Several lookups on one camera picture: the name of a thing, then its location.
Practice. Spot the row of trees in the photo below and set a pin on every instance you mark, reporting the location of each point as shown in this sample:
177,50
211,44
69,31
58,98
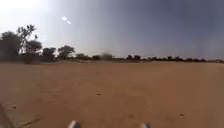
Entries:
30,48

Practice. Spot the robot's own part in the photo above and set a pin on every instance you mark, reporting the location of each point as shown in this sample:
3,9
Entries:
145,125
73,124

